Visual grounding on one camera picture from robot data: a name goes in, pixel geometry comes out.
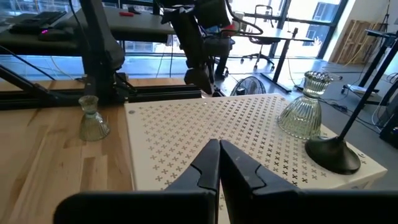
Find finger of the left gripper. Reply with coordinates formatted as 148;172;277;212
184;66;215;96

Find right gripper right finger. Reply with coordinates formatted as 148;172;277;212
220;139;398;224

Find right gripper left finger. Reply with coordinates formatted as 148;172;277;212
52;138;221;224

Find green glass candle holder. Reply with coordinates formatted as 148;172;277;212
77;95;111;142
277;70;334;140

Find black metal candlestick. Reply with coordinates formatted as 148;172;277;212
304;37;398;175

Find black and red chair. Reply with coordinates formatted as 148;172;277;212
203;23;237;80

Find white perforated shelf riser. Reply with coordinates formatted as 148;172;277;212
123;92;389;191

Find black floor fan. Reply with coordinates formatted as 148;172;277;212
229;76;267;96

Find dark office desk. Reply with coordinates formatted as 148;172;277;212
0;6;175;57

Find black office chair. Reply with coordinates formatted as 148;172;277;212
241;4;282;71

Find desk with black leg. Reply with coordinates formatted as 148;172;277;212
229;27;315;94

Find black computer mouse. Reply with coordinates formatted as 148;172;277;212
37;27;75;42

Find white floor box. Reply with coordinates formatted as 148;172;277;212
345;83;379;96

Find wooden pallet boards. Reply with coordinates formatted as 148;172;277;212
329;19;386;65

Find black equipment case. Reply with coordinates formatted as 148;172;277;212
379;93;398;149

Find black tripod stand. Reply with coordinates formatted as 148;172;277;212
340;28;398;105

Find black aluminium table frame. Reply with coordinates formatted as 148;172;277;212
0;63;203;111

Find black floor cable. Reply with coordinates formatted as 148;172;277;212
295;83;383;134

